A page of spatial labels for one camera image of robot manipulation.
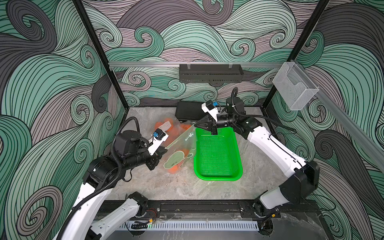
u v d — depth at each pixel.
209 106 0.58
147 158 0.50
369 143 0.52
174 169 0.77
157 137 0.49
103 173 0.36
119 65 0.97
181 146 0.65
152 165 0.52
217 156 0.92
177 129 0.90
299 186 0.40
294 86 0.77
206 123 0.62
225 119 0.61
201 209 0.74
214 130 0.61
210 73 0.96
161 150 0.60
